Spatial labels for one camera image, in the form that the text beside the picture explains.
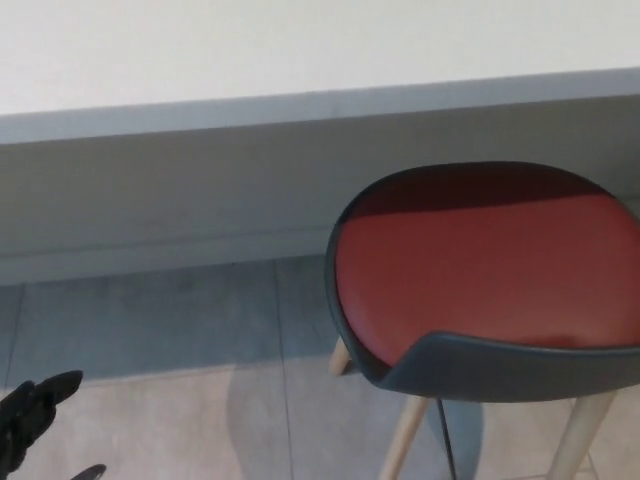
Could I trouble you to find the red-cushioned dark stool wooden legs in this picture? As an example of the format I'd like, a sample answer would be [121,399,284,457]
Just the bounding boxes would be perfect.
[323,160,640,480]

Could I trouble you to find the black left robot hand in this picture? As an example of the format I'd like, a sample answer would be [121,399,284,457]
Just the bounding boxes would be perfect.
[0,369,108,480]

